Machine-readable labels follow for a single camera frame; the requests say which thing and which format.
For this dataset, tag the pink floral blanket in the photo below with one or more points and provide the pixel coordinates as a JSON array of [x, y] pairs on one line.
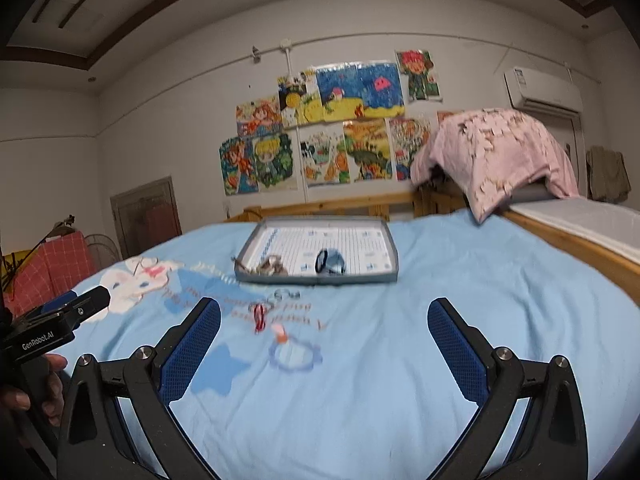
[[500, 155]]

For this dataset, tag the red checkered cloth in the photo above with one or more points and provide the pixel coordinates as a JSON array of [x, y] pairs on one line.
[[55, 270]]

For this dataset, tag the light blue printed bedsheet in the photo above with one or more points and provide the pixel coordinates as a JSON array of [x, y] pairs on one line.
[[400, 340]]

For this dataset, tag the wooden bed frame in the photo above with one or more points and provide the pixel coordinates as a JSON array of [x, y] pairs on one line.
[[585, 250]]

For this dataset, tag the round fan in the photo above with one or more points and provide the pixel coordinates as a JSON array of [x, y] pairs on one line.
[[102, 250]]

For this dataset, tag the orange landscape drawing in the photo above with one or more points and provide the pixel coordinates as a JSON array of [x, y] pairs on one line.
[[367, 150]]

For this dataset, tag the white drawing with orange fruits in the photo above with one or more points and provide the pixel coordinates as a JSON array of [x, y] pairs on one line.
[[322, 157]]

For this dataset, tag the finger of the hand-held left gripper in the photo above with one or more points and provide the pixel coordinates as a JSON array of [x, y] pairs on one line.
[[57, 302], [90, 302]]

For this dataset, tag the ceiling air vent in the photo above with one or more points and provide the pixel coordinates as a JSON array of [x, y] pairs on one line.
[[65, 2]]

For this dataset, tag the orange-haired girl drawing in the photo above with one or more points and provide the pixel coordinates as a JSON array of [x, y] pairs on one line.
[[259, 116]]

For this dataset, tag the black and yellow drawing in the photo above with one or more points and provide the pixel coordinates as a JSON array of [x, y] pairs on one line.
[[299, 102]]

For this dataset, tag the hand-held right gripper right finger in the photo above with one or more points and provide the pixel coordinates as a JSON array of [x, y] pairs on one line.
[[457, 350]]

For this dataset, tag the person's left hand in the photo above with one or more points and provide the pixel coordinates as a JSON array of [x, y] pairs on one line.
[[52, 390]]

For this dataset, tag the mermaid girl drawing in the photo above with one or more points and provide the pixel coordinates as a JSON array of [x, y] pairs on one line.
[[237, 167]]

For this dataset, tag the small wooden door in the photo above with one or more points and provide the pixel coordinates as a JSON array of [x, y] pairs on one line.
[[147, 217]]

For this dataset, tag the beige watch band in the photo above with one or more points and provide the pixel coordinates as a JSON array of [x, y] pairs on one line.
[[272, 266]]

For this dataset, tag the blond boy drawing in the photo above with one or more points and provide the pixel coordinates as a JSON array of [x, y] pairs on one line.
[[274, 160]]

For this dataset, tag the white mattress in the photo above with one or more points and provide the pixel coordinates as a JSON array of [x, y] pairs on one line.
[[585, 217]]

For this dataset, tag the grey tray with grid paper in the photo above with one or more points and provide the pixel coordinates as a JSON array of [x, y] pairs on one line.
[[345, 255]]

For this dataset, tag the olive hanging clothing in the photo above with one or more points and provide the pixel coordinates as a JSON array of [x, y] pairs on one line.
[[607, 175]]

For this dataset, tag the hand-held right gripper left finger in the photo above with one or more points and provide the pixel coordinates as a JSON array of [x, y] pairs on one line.
[[192, 350]]

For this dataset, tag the metal rings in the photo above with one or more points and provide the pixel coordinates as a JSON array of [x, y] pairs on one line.
[[285, 294]]

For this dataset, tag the white air conditioner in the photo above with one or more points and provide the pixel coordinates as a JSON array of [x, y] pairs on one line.
[[542, 87]]

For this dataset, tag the colourful busy drawing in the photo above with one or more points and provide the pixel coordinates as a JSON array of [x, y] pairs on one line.
[[407, 145]]

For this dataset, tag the white wall conduit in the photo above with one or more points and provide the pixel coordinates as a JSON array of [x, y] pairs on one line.
[[289, 60]]

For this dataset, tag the red-haired figure drawing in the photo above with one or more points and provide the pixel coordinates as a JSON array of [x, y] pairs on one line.
[[417, 75]]

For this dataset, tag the blue wrist watch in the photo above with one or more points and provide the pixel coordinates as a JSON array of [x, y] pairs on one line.
[[330, 260]]

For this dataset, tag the person's denim pants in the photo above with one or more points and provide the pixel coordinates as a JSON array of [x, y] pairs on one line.
[[135, 452]]

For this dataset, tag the blue sea drawing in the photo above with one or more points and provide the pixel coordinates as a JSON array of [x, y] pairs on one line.
[[360, 91]]

